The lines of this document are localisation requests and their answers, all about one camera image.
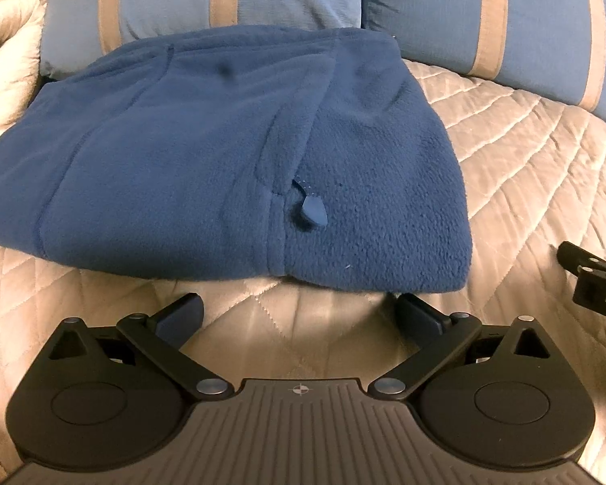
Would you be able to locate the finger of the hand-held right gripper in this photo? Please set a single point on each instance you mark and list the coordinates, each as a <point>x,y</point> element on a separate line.
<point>578,257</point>

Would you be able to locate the white puffy comforter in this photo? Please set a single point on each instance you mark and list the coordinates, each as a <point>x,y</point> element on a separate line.
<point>5,60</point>

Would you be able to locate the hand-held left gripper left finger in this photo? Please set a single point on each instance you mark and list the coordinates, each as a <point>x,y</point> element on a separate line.
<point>182,316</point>

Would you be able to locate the blue fleece jacket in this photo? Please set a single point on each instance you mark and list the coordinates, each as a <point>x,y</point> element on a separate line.
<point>207,161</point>

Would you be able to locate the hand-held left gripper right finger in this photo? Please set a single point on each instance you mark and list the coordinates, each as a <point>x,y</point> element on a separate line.
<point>416,316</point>

